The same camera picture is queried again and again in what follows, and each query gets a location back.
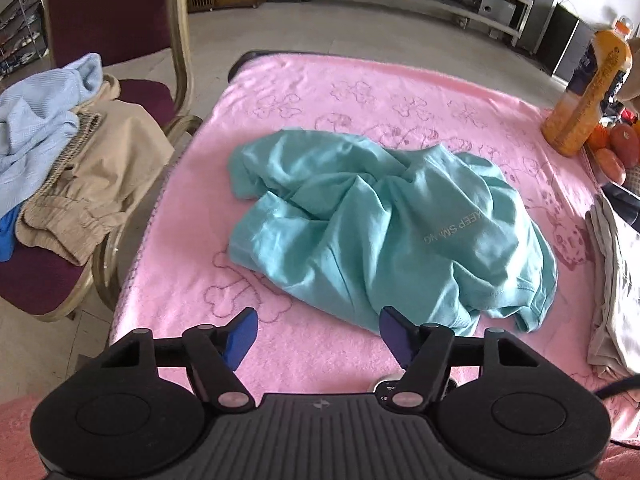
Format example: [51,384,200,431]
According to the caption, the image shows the teal t-shirt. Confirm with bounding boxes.
[228,130,558,335]

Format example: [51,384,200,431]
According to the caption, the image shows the beige folded cloth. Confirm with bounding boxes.
[586,195,639,378]

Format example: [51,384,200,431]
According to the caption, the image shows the beige trousers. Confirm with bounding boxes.
[15,75,174,266]

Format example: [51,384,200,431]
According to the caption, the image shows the orange juice bottle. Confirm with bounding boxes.
[541,15,632,157]

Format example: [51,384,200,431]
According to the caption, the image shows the red orange fruit pile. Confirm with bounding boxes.
[587,122,639,184]

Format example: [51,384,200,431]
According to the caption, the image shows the light blue garment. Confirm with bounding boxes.
[0,53,103,214]

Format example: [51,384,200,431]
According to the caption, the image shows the dark drawer cabinet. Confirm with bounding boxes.
[535,4,594,82]

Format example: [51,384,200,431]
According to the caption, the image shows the maroon gold-framed chair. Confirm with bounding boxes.
[1,0,201,322]

